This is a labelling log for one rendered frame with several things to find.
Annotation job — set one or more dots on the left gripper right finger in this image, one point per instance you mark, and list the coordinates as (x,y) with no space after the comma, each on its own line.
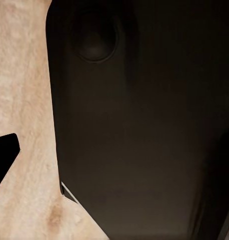
(224,146)

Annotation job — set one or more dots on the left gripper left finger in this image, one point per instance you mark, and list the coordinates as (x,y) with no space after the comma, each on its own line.
(9,150)

